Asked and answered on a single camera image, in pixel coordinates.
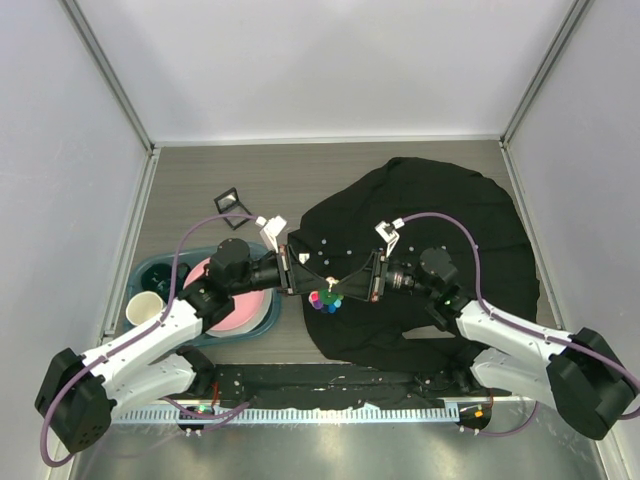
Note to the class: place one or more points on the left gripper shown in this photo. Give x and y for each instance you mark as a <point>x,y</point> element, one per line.
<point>294,276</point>

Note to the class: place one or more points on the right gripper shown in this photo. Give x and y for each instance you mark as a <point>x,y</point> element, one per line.
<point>364,283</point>

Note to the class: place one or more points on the rainbow flower brooch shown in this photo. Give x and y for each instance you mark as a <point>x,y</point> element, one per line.
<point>326,301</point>

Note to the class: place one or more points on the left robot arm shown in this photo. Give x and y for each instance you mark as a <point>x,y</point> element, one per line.
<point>81,394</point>

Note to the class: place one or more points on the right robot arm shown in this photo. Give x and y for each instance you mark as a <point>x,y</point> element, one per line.
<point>576,374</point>

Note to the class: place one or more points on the pink plate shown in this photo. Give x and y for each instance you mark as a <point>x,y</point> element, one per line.
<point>240,312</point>

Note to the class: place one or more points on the white plate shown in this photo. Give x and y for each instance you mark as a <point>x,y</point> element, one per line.
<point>255,325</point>

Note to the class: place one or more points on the black folding mirror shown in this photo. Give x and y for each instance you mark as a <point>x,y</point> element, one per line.
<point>234,212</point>

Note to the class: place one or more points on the blue plastic bin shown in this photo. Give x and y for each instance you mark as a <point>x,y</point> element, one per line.
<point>255,312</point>

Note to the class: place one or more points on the dark green mug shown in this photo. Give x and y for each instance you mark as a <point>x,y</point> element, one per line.
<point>157,277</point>

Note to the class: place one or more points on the light blue mug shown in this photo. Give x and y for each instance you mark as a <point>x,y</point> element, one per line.
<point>143,306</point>

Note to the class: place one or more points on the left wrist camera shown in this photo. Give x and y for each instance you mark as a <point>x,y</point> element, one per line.
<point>270,230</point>

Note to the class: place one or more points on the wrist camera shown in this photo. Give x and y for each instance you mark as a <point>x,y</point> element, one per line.
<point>270,230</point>
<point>389,232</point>

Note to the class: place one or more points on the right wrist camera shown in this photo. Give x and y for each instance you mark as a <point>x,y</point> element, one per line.
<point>389,232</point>

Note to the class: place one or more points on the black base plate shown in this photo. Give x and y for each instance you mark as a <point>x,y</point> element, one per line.
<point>332,387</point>

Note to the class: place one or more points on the white cable duct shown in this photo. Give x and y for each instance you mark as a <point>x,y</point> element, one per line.
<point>167,414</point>

